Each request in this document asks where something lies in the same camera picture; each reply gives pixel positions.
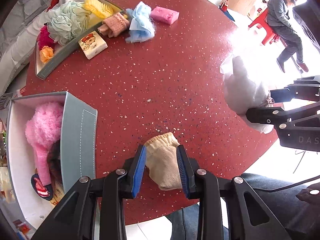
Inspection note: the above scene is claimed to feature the yellow red tissue pack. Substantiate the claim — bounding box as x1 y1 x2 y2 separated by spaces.
50 181 65 206

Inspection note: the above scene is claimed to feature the pink fluffy duster mop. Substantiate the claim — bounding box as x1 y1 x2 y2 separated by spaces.
25 101 63 186

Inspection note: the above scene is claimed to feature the grey curved tray box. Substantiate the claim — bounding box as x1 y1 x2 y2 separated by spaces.
35 0 125 80

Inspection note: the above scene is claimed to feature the pink knit sock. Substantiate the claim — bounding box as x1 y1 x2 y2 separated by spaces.
98 12 130 38

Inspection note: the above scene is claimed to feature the person in grey jacket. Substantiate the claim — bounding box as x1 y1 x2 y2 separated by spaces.
267 0 309 72

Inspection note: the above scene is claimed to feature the small cartoon tissue pack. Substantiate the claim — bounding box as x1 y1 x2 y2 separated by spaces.
78 31 108 60

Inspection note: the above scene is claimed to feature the red plastic stool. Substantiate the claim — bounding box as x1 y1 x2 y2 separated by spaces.
248 8 280 45

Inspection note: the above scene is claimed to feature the light blue mesh cloth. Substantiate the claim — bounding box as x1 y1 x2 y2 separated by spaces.
125 1 155 43

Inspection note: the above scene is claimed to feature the grey white curved storage box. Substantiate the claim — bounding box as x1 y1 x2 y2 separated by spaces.
6 92 98 229

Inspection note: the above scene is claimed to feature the orange fabric rose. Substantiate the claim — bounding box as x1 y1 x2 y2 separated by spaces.
39 46 54 63

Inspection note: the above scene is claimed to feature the magenta fabric flower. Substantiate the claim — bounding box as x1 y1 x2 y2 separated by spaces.
37 24 55 50

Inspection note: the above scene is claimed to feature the red handled mop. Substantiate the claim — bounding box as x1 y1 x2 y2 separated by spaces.
219 0 235 22

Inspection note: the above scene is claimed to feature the mint green bath pouf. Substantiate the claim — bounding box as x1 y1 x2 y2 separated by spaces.
47 1 91 46

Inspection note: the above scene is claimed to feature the beige knit sock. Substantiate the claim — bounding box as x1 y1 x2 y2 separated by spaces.
144 132 182 191

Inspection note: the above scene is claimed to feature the yellow foam fruit net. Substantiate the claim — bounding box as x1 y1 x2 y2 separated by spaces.
83 0 114 19

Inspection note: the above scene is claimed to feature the white cloth bundle with cord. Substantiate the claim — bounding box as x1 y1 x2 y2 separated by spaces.
220 55 274 134

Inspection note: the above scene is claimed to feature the white grey sofa cover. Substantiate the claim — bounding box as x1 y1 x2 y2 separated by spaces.
1 0 84 93

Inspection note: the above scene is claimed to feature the red striped navy sock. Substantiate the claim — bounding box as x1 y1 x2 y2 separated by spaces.
31 173 53 201

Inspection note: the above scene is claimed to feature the pink foam sponge block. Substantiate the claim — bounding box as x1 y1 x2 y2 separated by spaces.
150 7 180 25

